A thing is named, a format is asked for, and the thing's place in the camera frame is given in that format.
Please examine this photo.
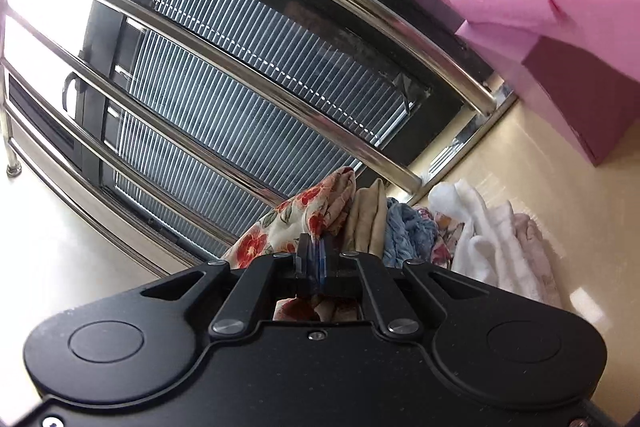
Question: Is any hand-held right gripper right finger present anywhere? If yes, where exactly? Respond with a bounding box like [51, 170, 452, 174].
[315, 234, 492, 339]

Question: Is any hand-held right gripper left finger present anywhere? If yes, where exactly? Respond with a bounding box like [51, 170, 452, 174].
[140, 233, 317, 339]

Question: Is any red floral garment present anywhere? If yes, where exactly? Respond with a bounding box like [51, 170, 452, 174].
[220, 167, 359, 323]

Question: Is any stack of folded clothes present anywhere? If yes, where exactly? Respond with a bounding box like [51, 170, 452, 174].
[342, 177, 566, 310]

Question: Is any steel window railing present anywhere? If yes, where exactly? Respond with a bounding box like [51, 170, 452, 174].
[0, 0, 507, 279]

